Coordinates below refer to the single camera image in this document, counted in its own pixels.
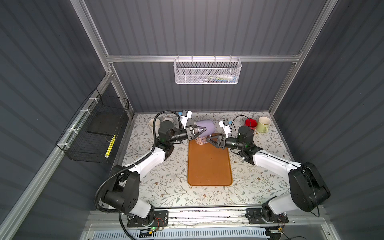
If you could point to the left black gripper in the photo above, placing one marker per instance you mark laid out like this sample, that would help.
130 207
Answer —
189 132

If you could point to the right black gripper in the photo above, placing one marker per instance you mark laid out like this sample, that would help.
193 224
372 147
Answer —
221 141

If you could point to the pink ghost pattern mug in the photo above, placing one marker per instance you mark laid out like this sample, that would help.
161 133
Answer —
201 141

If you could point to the purple mug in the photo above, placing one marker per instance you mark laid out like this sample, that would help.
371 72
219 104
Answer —
209 124

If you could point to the white mug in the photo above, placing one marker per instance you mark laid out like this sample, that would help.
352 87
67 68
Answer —
154 125

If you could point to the red mug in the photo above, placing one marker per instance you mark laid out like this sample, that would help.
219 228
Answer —
252 123

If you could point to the light green mug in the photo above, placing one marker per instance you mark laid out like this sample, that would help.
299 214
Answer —
263 124

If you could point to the blue textured mug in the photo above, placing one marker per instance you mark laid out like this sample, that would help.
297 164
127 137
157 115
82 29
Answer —
171 120

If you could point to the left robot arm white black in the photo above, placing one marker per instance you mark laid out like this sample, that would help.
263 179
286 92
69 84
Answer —
120 192

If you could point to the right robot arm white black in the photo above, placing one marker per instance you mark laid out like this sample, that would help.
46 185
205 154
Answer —
308 189

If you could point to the orange plastic tray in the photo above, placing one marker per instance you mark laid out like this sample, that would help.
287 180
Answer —
209 166

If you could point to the pens in white basket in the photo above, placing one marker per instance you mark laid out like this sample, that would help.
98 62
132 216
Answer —
220 79

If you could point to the yellow marker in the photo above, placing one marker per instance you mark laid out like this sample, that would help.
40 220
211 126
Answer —
110 147

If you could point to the white wire basket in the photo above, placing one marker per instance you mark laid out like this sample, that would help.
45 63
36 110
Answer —
188 71

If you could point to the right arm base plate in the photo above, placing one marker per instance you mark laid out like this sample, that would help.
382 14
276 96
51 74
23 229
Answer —
255 215

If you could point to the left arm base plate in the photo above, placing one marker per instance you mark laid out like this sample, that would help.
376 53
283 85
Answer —
156 218

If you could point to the black wire basket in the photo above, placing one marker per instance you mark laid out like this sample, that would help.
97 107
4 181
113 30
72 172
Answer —
87 139

